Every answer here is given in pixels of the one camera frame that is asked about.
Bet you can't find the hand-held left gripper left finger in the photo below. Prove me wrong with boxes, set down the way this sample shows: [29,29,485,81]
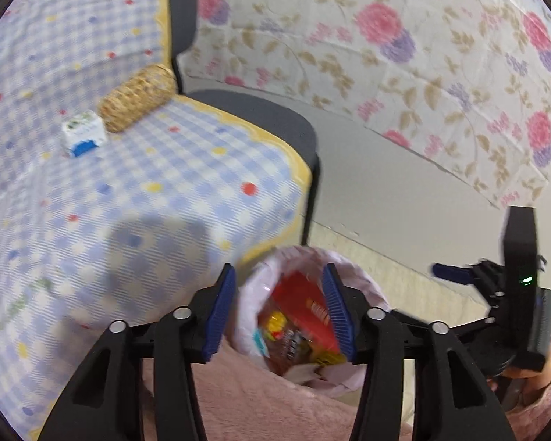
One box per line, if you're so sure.
[39,264,237,441]

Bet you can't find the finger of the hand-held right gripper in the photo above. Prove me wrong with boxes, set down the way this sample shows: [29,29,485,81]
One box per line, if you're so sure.
[432,262,476,284]

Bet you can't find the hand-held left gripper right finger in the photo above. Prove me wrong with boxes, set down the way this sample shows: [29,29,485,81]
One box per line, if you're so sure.
[321,263,518,441]

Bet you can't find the bin with pink bag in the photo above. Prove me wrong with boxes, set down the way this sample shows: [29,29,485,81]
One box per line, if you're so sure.
[231,245,392,399]

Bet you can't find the person's right forearm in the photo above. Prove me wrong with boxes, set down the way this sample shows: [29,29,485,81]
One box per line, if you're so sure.
[503,344,551,430]

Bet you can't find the person's right hand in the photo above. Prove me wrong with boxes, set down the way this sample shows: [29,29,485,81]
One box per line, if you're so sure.
[486,336,551,393]

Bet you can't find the red snack packet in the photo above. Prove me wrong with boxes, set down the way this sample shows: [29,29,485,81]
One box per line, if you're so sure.
[271,271,343,355]

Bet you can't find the yellow wrapper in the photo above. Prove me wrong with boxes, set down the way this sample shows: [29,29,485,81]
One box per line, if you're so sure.
[309,348,348,367]

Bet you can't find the dark snack wrapper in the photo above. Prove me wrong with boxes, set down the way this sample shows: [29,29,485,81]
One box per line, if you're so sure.
[279,325,314,360]

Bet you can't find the white crumpled paper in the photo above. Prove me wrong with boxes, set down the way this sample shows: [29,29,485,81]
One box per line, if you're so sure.
[284,362,328,386]

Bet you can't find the pink fleece clothing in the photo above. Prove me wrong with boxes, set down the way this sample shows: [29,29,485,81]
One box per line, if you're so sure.
[140,339,416,441]

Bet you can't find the blue checkered blanket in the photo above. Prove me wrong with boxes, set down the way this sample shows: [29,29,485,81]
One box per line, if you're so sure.
[0,0,313,439]

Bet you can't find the black chair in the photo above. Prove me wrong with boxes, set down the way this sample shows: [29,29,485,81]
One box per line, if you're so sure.
[164,0,323,246]

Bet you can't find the floral backdrop cloth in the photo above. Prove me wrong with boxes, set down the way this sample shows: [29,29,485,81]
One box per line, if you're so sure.
[179,0,551,209]

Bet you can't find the white carton with green print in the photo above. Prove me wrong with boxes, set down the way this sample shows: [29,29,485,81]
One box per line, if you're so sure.
[61,110,108,159]

